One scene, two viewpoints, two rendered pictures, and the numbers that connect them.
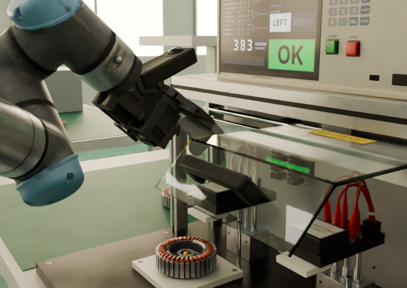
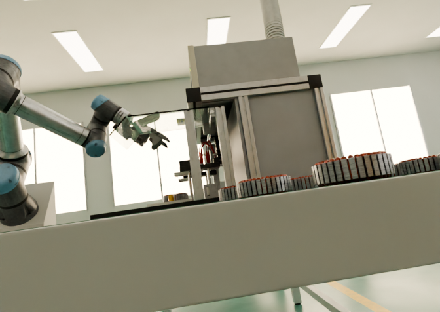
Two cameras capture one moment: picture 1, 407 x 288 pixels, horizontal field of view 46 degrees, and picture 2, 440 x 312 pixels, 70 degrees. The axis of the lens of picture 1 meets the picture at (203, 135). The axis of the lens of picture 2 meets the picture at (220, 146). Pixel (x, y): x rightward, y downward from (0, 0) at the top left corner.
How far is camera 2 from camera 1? 0.99 m
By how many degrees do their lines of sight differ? 36
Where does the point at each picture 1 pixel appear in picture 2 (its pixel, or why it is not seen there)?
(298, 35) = not seen: hidden behind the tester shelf
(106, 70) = (116, 118)
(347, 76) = not seen: hidden behind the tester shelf
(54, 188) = (91, 147)
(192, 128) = (152, 136)
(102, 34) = (114, 107)
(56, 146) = (93, 136)
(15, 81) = (92, 125)
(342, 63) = not seen: hidden behind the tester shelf
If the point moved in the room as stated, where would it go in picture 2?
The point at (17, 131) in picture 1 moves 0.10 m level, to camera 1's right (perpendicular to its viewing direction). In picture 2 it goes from (76, 128) to (93, 121)
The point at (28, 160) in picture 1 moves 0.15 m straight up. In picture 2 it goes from (81, 137) to (79, 100)
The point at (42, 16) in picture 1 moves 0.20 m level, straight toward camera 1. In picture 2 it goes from (95, 104) to (61, 88)
